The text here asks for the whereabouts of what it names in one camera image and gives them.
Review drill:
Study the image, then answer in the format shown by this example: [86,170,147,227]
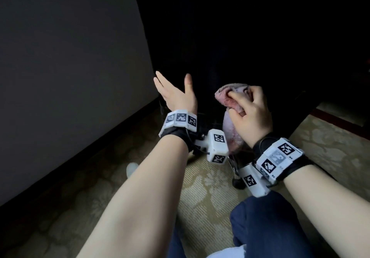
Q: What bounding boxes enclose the person's left forearm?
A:
[75,136,190,258]

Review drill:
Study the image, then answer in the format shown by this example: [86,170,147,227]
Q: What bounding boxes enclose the left wrist marker band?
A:
[158,109,198,153]

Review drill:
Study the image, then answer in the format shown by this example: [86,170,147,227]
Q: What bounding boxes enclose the right wrist marker band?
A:
[251,133,314,185]

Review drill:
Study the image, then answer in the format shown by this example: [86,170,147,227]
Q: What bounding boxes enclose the person's right forearm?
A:
[283,165,370,258]

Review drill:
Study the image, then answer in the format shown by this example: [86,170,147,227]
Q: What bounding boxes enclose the person's right hand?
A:
[225,86,274,149]

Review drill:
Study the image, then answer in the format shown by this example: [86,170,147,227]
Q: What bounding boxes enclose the person's left hand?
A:
[153,70,198,115]

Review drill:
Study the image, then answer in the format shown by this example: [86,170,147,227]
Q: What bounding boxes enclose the black office chair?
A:
[130,0,370,191]

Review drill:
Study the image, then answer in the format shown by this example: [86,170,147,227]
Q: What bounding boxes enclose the blue trousers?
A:
[166,191,316,258]

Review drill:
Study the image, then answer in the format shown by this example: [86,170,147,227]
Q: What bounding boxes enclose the wrist marker band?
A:
[158,109,198,153]
[251,133,314,185]

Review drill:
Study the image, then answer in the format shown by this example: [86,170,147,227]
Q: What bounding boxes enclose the pink cleaning cloth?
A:
[214,83,252,151]

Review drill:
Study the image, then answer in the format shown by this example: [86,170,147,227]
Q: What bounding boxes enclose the white shoe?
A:
[126,162,140,179]

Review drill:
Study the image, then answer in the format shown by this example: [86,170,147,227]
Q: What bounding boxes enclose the white fabric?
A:
[207,244,248,258]

